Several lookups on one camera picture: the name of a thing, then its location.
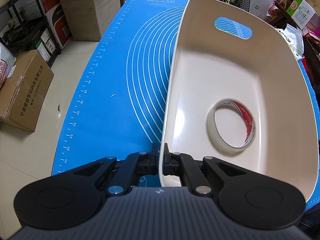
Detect white red printed plastic bag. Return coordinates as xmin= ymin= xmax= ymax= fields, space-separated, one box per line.
xmin=0 ymin=42 xmax=17 ymax=88

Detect person's dark pants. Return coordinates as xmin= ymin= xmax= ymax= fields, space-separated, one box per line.
xmin=299 ymin=211 xmax=320 ymax=240

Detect cream plastic basket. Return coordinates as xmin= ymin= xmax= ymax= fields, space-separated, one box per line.
xmin=158 ymin=0 xmax=320 ymax=201

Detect red white appliance box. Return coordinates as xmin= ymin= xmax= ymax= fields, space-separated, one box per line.
xmin=46 ymin=2 xmax=73 ymax=51

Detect blue silicone mat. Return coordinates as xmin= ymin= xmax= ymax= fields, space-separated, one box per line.
xmin=58 ymin=0 xmax=320 ymax=212

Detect orange drink bottle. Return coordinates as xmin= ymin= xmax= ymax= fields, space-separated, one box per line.
xmin=278 ymin=0 xmax=293 ymax=11

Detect white cardboard box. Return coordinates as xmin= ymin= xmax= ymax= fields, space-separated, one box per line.
xmin=250 ymin=0 xmax=273 ymax=23

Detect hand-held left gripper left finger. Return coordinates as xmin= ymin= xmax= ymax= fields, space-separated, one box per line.
xmin=67 ymin=143 xmax=159 ymax=197

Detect clear tape roll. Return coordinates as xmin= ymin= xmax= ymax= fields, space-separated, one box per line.
xmin=206 ymin=97 xmax=257 ymax=153

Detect green white carton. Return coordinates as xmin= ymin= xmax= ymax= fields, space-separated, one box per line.
xmin=286 ymin=0 xmax=317 ymax=29

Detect brown cardboard box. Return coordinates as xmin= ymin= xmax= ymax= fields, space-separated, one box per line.
xmin=0 ymin=49 xmax=54 ymax=133

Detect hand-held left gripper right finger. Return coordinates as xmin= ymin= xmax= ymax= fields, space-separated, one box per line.
xmin=162 ymin=143 xmax=247 ymax=197

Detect large wrapped cardboard box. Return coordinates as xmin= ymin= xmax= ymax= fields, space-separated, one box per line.
xmin=54 ymin=0 xmax=126 ymax=42

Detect black metal shelf rack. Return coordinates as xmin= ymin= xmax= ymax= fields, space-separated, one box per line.
xmin=0 ymin=0 xmax=63 ymax=67

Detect white printed shopping bag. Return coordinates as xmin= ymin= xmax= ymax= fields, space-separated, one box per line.
xmin=277 ymin=24 xmax=305 ymax=61

